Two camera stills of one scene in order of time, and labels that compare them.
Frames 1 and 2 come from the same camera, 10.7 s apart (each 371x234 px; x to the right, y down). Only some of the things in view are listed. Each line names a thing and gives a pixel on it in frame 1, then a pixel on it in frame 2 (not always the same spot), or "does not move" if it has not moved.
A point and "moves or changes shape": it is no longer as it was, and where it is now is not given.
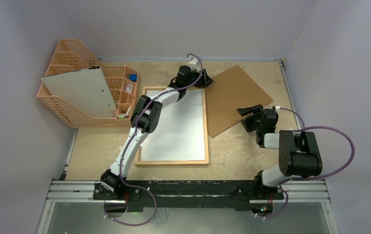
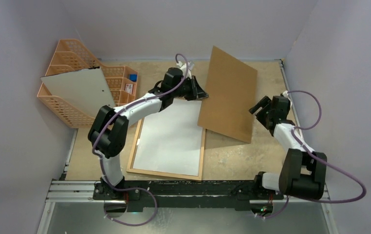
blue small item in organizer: x=133 y=77 does not move
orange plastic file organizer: x=71 y=55 does not move
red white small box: x=128 y=88 does not move
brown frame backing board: x=231 y=89 moves or changes shape
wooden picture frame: x=180 y=135 to x=134 y=155
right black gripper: x=254 y=117 to x=266 y=109
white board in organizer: x=86 y=89 does not move
